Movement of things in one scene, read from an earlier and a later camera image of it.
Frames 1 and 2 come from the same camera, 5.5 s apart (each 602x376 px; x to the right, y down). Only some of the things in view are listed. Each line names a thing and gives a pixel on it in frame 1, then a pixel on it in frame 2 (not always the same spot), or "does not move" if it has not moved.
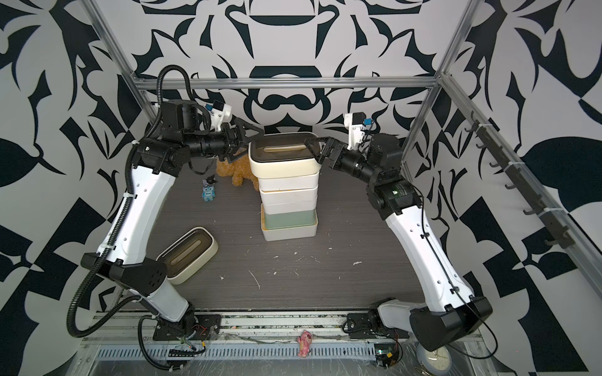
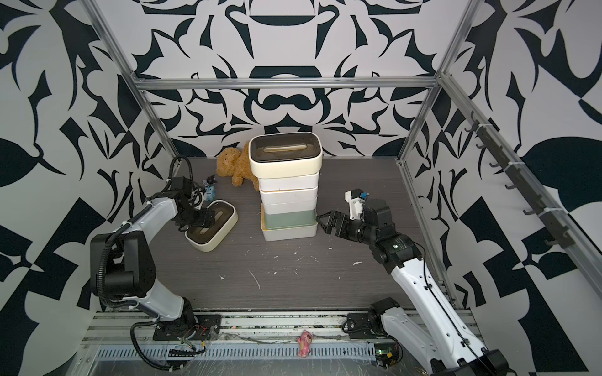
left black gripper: [233, 150] -> [204, 221]
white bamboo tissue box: [289, 233] does not move
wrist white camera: [357, 121] -> [353, 197]
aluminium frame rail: [286, 83] does not move
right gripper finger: [313, 143] -> [329, 218]
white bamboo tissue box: [291, 196] does not move
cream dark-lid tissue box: [283, 155] does not move
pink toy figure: [304, 343] does not move
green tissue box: [290, 219] does not move
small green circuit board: [386, 354] does not move
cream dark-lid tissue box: [189, 254] -> [204, 239]
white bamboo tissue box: [282, 207] does not move
